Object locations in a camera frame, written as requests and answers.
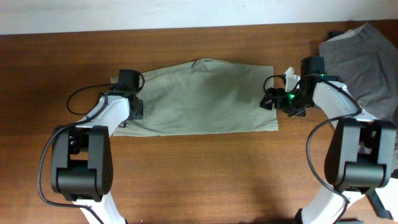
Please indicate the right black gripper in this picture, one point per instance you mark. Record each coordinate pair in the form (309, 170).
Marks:
(272, 95)

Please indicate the dark garment under pile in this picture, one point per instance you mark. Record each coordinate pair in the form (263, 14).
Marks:
(335, 35)

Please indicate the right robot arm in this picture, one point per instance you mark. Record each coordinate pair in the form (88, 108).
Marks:
(359, 158)

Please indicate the grey shorts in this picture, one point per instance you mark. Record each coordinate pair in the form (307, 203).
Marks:
(367, 62)

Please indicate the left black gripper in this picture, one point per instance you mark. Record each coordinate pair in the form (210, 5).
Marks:
(139, 112)

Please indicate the khaki green shorts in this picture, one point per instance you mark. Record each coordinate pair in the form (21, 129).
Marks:
(207, 96)

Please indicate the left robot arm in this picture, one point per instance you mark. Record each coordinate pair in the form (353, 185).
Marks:
(82, 164)

